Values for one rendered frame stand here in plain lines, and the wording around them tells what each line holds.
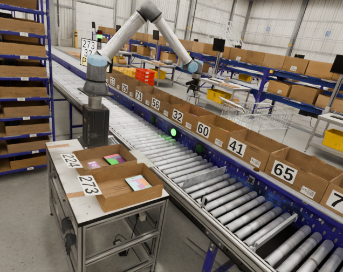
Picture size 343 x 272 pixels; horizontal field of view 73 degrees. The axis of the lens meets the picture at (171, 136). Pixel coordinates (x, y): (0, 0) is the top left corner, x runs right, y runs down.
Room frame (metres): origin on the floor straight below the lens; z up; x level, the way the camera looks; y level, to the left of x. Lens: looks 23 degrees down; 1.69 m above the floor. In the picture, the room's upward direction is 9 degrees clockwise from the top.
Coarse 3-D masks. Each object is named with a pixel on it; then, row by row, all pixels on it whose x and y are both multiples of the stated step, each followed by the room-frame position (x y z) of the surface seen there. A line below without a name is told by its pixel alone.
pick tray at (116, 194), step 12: (108, 168) 1.30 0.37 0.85; (120, 168) 1.35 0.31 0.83; (132, 168) 1.40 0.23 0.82; (144, 168) 1.44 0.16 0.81; (96, 180) 1.25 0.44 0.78; (108, 180) 1.30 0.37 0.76; (120, 180) 1.32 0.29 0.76; (156, 180) 1.30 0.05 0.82; (108, 192) 1.17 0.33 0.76; (120, 192) 1.19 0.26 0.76; (132, 192) 1.10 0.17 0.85; (144, 192) 1.15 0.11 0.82; (156, 192) 1.20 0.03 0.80; (108, 204) 1.02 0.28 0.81; (120, 204) 1.06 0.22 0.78; (132, 204) 1.11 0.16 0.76
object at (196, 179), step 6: (222, 168) 1.65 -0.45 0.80; (204, 174) 1.52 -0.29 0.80; (210, 174) 1.56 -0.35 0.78; (216, 174) 1.61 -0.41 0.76; (222, 174) 1.67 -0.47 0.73; (186, 180) 1.39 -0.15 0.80; (192, 180) 1.43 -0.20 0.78; (198, 180) 1.48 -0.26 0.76; (204, 180) 1.53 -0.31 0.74; (186, 186) 1.40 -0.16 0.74
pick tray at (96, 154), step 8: (120, 144) 1.69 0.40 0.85; (72, 152) 1.43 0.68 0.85; (80, 152) 1.48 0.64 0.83; (88, 152) 1.52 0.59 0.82; (96, 152) 1.56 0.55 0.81; (104, 152) 1.60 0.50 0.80; (112, 152) 1.65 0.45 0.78; (120, 152) 1.68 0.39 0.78; (128, 152) 1.58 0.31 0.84; (80, 160) 1.48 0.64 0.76; (88, 160) 1.51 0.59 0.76; (96, 160) 1.52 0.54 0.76; (104, 160) 1.54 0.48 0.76; (128, 160) 1.57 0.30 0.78; (136, 160) 1.48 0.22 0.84; (80, 168) 1.30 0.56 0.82; (96, 168) 1.28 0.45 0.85; (104, 168) 1.31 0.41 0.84
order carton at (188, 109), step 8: (176, 104) 2.47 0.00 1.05; (184, 104) 2.55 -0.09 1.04; (192, 104) 2.59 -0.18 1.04; (184, 112) 2.25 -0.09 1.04; (192, 112) 2.57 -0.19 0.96; (200, 112) 2.48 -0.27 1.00; (208, 112) 2.40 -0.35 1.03; (184, 120) 2.23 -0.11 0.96; (192, 120) 2.16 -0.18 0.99; (192, 128) 2.14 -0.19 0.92
